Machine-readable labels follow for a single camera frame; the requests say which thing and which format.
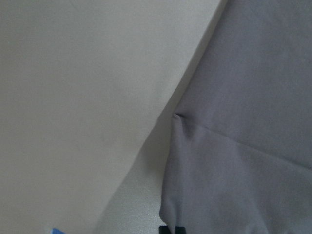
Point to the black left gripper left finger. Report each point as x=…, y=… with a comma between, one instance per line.
x=163, y=230

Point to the dark brown t-shirt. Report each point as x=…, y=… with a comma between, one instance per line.
x=240, y=159

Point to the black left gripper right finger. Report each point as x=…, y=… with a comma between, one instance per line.
x=180, y=230

